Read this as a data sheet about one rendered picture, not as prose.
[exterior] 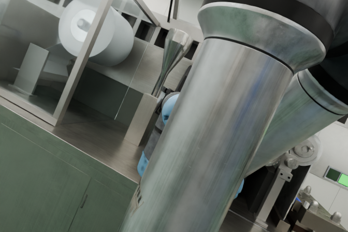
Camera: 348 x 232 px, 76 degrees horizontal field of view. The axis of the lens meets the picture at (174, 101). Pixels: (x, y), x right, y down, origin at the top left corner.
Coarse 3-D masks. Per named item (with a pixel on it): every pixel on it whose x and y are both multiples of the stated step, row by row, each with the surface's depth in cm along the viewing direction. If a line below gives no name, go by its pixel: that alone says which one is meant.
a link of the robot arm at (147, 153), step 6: (156, 132) 46; (150, 138) 47; (156, 138) 45; (150, 144) 46; (144, 150) 47; (150, 150) 45; (144, 156) 46; (150, 156) 45; (144, 162) 46; (138, 168) 47; (144, 168) 45
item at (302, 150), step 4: (304, 140) 92; (308, 140) 92; (300, 144) 92; (304, 144) 92; (308, 144) 92; (312, 144) 91; (296, 148) 93; (300, 148) 93; (304, 148) 92; (296, 152) 93; (300, 152) 92; (304, 152) 92; (308, 152) 92; (312, 152) 91; (300, 156) 92; (304, 156) 92; (308, 156) 92
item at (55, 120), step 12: (108, 0) 91; (96, 12) 92; (96, 24) 92; (156, 24) 142; (96, 36) 94; (84, 48) 93; (84, 60) 94; (72, 72) 94; (72, 84) 94; (12, 96) 100; (24, 108) 98; (36, 108) 97; (60, 108) 94; (48, 120) 95; (60, 120) 96
